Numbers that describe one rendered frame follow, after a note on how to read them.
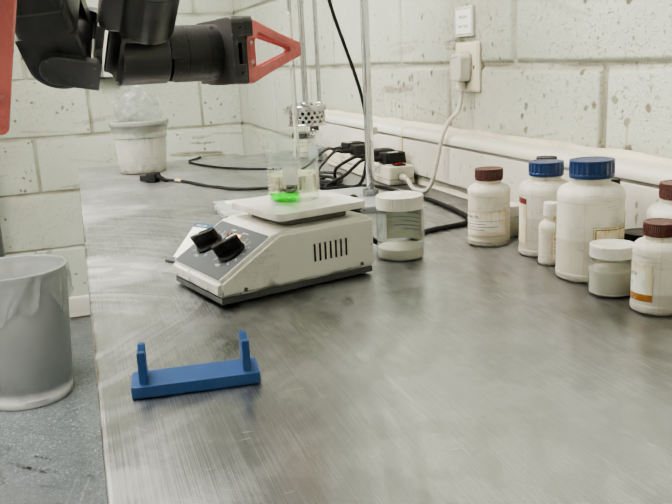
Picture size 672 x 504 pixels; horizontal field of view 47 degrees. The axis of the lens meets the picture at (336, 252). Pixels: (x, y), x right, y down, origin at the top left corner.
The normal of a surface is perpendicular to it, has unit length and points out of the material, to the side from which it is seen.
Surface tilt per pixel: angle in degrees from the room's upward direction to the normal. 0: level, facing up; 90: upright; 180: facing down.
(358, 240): 90
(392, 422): 0
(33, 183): 90
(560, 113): 90
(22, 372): 94
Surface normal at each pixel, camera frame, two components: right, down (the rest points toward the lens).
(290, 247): 0.55, 0.18
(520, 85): -0.95, 0.11
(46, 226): 0.32, 0.22
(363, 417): -0.04, -0.97
